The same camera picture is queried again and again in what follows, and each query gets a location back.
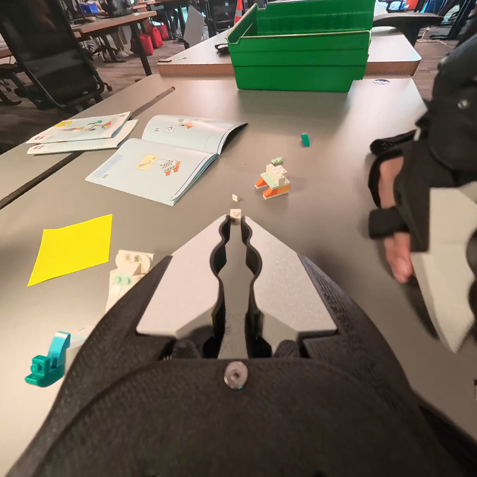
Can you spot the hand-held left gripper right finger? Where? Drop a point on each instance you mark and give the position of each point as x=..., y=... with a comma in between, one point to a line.
x=287, y=290

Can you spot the open lego instruction booklet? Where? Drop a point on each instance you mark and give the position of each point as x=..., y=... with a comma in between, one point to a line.
x=156, y=164

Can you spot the wooden desk with black legs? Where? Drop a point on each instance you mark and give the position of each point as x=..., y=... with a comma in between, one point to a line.
x=115, y=21

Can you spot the teal green lego brick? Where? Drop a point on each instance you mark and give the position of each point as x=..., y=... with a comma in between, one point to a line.
x=305, y=139

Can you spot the orange and white lego assembly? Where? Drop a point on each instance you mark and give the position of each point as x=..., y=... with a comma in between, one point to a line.
x=274, y=182

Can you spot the green plastic bin stack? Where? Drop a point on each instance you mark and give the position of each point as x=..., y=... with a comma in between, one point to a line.
x=298, y=56

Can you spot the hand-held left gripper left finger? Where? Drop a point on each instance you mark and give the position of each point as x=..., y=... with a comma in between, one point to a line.
x=186, y=283

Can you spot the teal curved lego piece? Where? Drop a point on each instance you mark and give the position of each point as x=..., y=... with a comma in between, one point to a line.
x=44, y=367

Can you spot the yellow paper sheet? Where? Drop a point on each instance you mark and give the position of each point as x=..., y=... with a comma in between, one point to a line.
x=70, y=248

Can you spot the orange traffic cone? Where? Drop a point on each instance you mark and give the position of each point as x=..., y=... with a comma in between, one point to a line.
x=237, y=11

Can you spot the large white lego assembly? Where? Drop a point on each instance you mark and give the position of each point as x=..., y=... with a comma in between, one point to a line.
x=126, y=275

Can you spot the small white square lego brick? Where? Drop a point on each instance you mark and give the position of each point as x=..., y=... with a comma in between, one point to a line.
x=235, y=214

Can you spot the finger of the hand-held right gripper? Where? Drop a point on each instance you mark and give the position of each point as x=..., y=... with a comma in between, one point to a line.
x=443, y=268

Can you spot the white board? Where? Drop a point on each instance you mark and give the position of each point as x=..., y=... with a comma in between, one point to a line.
x=193, y=28

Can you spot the person's right hand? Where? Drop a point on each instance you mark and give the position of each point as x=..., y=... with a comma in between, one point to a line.
x=387, y=182

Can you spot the red bag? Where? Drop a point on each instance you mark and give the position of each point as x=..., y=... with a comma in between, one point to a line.
x=156, y=36
x=165, y=31
x=146, y=44

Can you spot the small black object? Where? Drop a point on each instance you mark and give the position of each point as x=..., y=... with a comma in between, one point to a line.
x=222, y=48

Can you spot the black mesh office chair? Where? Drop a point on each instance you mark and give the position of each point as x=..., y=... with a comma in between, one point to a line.
x=52, y=63

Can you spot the grey table with wooden edge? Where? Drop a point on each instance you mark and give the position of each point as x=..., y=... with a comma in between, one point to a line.
x=201, y=61

